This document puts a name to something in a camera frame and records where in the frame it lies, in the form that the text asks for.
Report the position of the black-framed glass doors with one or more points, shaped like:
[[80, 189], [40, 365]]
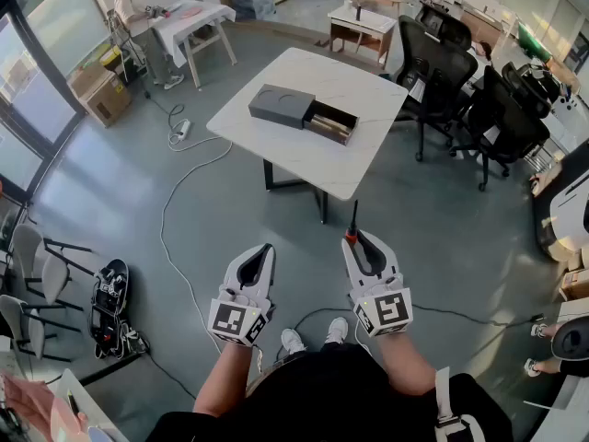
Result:
[[46, 62]]

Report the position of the person's left forearm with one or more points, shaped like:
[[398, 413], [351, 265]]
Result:
[[225, 375]]

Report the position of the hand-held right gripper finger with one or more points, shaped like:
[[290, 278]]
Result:
[[389, 258], [350, 265]]

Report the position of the person's white shoe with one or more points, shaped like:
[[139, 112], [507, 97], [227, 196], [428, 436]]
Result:
[[338, 329], [292, 340]]

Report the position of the black mesh office chair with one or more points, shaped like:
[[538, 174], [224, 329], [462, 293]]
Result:
[[432, 67], [501, 122], [529, 85], [442, 23]]

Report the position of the small white-top wooden cabinet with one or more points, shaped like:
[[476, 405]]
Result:
[[363, 23]]

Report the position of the white power strip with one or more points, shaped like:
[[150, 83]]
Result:
[[184, 128]]

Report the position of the person's black clothing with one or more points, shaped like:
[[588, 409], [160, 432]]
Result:
[[322, 394]]

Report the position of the large cardboard box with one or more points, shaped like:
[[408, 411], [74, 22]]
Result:
[[103, 95]]

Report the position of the white and black machine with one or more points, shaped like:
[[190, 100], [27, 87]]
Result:
[[568, 201]]

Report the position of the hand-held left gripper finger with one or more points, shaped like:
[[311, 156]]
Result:
[[271, 270], [232, 270]]

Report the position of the grey padded chair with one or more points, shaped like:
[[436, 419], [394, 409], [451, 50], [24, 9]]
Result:
[[27, 251], [18, 320]]

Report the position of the table with white cloth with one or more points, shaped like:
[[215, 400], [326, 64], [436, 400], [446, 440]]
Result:
[[198, 16]]

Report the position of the black device on floor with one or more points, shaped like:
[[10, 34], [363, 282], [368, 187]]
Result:
[[110, 302]]

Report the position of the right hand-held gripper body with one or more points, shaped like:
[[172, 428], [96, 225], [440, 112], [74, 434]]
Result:
[[389, 311]]

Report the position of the person's right forearm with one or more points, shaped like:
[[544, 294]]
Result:
[[405, 362]]

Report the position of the person's white left shoe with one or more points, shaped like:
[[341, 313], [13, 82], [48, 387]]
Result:
[[292, 340]]

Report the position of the person's white right shoe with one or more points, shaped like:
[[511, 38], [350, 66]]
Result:
[[338, 329]]

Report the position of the dark grey sliding drawer box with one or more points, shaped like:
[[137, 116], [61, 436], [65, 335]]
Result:
[[280, 104]]

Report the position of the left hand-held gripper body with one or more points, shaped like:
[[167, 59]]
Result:
[[232, 318]]

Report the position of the white square table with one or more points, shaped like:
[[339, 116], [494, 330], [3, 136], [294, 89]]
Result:
[[322, 164]]

